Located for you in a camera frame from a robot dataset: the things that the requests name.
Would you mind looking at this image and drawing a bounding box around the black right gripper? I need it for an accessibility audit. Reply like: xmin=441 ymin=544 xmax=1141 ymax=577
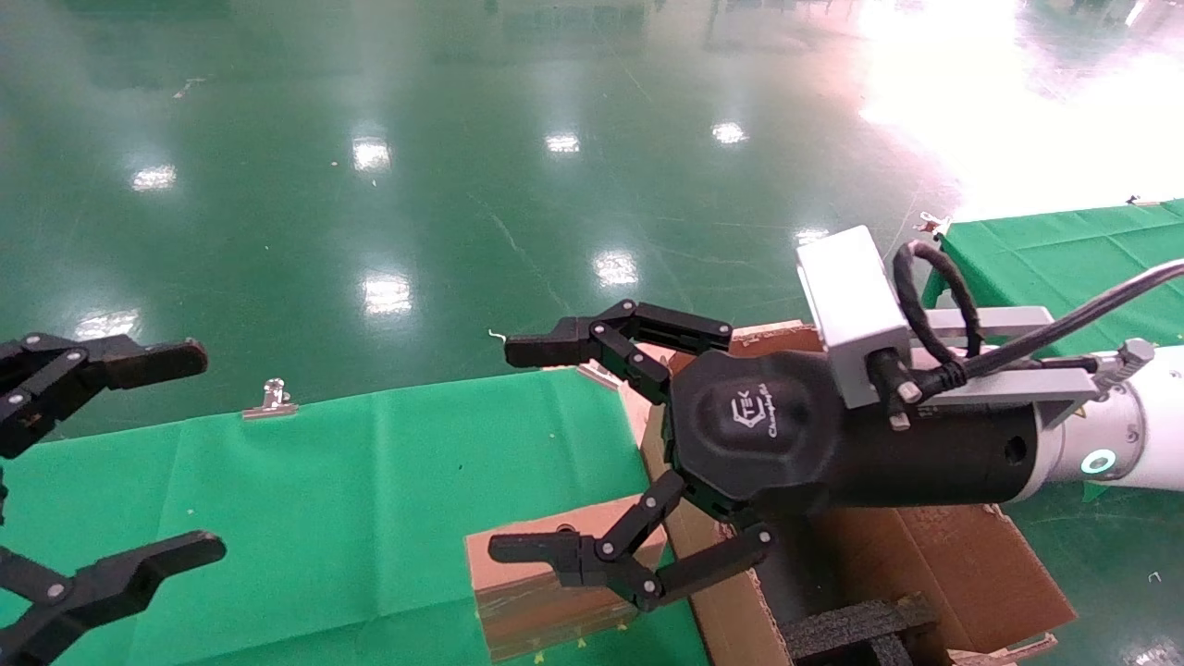
xmin=487 ymin=299 xmax=1040 ymax=613

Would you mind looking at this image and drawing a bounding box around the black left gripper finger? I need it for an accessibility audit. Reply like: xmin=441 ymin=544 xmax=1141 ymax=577
xmin=0 ymin=530 xmax=228 ymax=666
xmin=0 ymin=333 xmax=209 ymax=461

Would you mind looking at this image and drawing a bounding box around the small brown cardboard box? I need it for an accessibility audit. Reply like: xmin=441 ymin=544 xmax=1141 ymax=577
xmin=465 ymin=493 xmax=669 ymax=663

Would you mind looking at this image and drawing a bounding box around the large open brown carton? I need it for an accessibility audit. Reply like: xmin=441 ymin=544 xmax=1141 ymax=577
xmin=638 ymin=319 xmax=1079 ymax=666

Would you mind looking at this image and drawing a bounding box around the large green tablecloth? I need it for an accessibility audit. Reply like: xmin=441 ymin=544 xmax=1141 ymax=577
xmin=0 ymin=368 xmax=713 ymax=666

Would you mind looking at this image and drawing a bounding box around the black foam insert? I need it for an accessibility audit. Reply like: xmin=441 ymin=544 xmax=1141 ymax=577
xmin=782 ymin=592 xmax=944 ymax=666

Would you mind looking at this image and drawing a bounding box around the small green tablecloth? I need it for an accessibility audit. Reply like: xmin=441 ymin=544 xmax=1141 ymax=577
xmin=920 ymin=199 xmax=1184 ymax=362

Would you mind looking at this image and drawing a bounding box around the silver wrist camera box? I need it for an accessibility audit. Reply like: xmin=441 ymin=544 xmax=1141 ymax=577
xmin=795 ymin=225 xmax=913 ymax=409

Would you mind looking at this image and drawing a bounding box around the silver camera mounting bracket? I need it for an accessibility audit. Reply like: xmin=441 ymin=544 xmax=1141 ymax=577
xmin=908 ymin=307 xmax=1126 ymax=429

